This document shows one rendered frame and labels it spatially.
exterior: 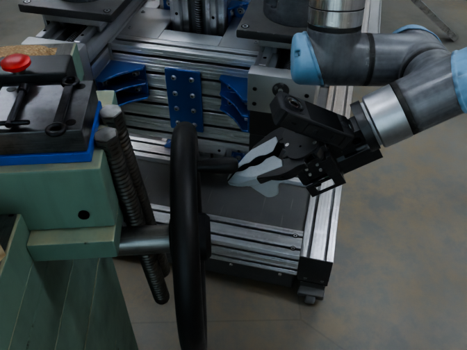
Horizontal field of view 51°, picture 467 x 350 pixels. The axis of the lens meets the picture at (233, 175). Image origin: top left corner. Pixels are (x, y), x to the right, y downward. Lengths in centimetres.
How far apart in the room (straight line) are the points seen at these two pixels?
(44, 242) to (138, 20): 82
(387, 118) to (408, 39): 14
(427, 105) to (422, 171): 137
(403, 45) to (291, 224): 81
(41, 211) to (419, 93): 46
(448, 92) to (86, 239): 46
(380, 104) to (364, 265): 104
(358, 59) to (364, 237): 108
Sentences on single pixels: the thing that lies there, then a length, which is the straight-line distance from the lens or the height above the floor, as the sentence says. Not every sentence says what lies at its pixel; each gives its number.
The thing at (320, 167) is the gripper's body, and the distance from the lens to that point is 68.
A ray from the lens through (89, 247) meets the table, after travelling 56.
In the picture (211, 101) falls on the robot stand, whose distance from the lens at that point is 119.
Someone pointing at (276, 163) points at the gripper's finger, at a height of 84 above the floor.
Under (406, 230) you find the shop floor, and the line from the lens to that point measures 178.
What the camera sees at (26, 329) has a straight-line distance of 58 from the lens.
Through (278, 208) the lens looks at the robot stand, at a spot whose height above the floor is 21.
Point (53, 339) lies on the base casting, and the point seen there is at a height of 73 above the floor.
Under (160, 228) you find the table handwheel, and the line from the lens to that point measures 61.
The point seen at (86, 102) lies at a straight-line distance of 52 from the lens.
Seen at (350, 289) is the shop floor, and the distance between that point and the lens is 157.
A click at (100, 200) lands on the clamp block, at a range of 53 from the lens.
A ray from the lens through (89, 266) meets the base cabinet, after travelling 84.
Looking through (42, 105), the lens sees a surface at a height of 100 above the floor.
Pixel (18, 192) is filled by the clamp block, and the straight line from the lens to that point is 54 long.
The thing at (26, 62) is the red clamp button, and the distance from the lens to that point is 56.
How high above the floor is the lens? 129
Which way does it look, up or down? 44 degrees down
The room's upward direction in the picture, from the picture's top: straight up
